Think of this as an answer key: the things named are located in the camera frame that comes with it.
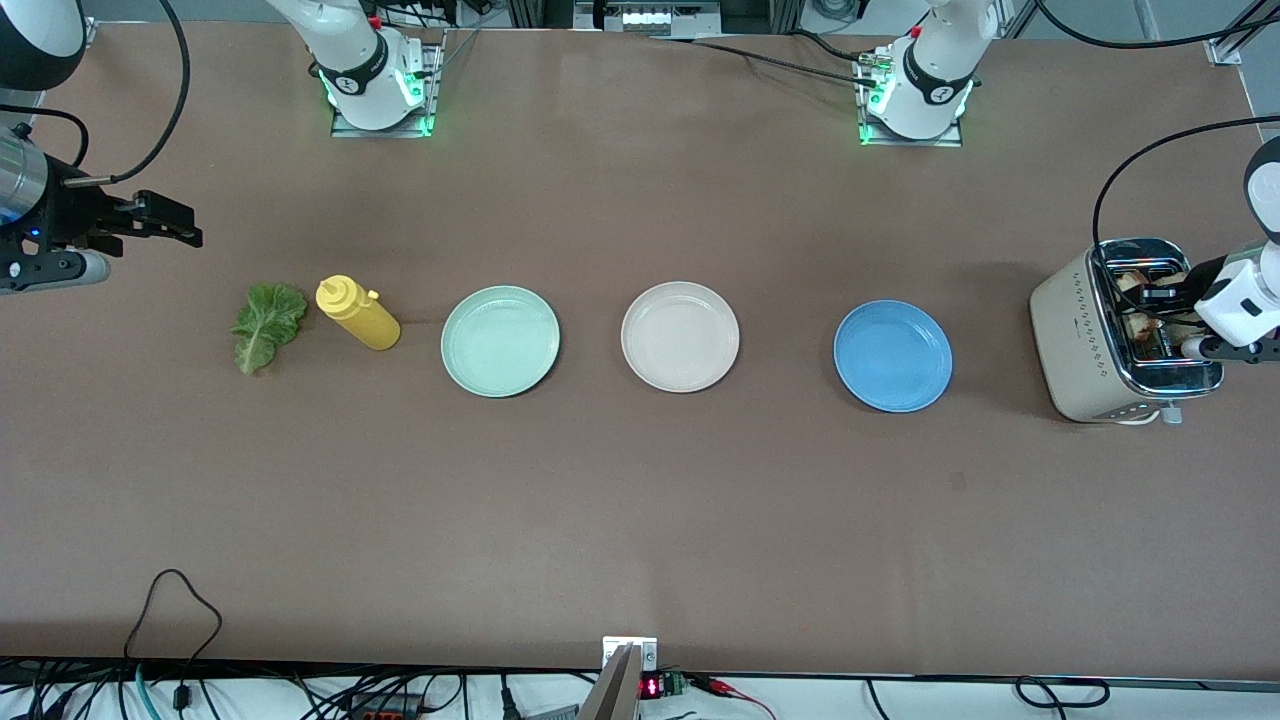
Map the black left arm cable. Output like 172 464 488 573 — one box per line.
1035 0 1280 263

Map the grey camera pole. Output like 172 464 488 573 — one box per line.
578 645 641 720

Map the yellow mustard squeeze bottle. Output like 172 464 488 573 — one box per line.
316 275 402 352

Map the beige plate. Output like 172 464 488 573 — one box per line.
621 281 741 394

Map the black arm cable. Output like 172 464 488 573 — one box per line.
0 0 191 188
1035 0 1280 263

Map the red clip wire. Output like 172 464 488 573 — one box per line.
690 675 776 720

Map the silver mount bracket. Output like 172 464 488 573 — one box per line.
602 637 659 673

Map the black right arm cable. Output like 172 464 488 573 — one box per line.
0 0 191 188

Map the blue plate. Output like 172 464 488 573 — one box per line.
833 300 954 413

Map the lit control box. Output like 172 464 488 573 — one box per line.
573 0 723 37

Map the thin black looped cable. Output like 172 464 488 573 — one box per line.
125 569 223 713

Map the green lettuce leaf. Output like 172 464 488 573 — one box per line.
231 283 309 377

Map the black coiled cable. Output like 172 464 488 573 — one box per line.
1015 677 1111 709

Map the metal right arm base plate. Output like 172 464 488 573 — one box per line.
331 40 446 139

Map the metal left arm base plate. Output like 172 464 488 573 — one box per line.
858 55 964 149

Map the beige chrome toaster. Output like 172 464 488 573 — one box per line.
1030 238 1226 425

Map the short black table cable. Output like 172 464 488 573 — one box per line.
790 30 863 63

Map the light green plate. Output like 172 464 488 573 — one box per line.
441 286 561 399

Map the long black table cable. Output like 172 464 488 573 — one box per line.
650 33 881 87

